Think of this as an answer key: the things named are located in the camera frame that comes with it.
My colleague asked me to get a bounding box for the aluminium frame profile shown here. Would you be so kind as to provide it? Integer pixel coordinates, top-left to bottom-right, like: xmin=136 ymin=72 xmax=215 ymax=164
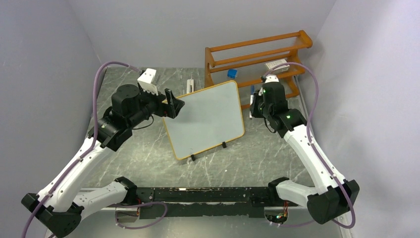
xmin=44 ymin=187 xmax=353 ymax=238

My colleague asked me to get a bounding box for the white whiteboard stand piece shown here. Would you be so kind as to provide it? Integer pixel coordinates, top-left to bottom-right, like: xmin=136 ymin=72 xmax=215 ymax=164
xmin=186 ymin=79 xmax=194 ymax=94

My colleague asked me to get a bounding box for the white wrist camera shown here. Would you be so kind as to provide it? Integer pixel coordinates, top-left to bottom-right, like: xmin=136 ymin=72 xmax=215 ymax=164
xmin=262 ymin=74 xmax=279 ymax=84
xmin=137 ymin=68 xmax=159 ymax=96

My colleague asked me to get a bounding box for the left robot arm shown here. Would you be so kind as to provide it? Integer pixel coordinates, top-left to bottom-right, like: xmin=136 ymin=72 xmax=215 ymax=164
xmin=21 ymin=84 xmax=185 ymax=238

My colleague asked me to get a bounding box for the white red carton box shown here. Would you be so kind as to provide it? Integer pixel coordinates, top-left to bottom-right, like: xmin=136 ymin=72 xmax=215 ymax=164
xmin=265 ymin=58 xmax=290 ymax=74

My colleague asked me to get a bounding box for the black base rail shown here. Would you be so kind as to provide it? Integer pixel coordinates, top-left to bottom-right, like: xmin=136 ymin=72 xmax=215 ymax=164
xmin=129 ymin=186 xmax=296 ymax=219

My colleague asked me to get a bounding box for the blue whiteboard marker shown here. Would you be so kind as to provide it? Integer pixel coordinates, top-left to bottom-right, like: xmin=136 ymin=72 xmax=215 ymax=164
xmin=249 ymin=85 xmax=255 ymax=119

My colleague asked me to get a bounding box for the orange wooden shelf rack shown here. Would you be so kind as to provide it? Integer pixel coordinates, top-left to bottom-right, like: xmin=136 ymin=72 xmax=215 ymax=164
xmin=204 ymin=30 xmax=313 ymax=109

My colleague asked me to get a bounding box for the yellow framed whiteboard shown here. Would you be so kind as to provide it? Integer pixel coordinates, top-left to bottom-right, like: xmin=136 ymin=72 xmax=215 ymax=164
xmin=163 ymin=80 xmax=245 ymax=160

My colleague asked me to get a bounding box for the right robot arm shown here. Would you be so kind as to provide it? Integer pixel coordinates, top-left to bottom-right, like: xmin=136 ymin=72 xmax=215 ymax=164
xmin=250 ymin=82 xmax=360 ymax=229

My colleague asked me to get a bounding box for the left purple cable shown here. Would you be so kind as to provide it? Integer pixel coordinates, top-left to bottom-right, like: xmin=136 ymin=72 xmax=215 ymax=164
xmin=21 ymin=61 xmax=143 ymax=238

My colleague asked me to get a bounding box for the small blue box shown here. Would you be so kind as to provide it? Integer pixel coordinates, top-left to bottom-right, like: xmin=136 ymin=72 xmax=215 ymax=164
xmin=227 ymin=69 xmax=238 ymax=79

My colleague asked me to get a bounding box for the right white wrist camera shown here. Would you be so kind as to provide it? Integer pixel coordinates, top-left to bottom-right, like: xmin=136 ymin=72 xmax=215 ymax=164
xmin=262 ymin=74 xmax=279 ymax=84

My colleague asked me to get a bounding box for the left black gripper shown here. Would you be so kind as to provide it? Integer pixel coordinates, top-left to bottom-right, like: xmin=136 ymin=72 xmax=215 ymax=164
xmin=128 ymin=84 xmax=184 ymax=127

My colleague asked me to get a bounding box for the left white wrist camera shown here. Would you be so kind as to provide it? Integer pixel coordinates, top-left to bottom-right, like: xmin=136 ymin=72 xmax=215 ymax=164
xmin=137 ymin=68 xmax=159 ymax=96

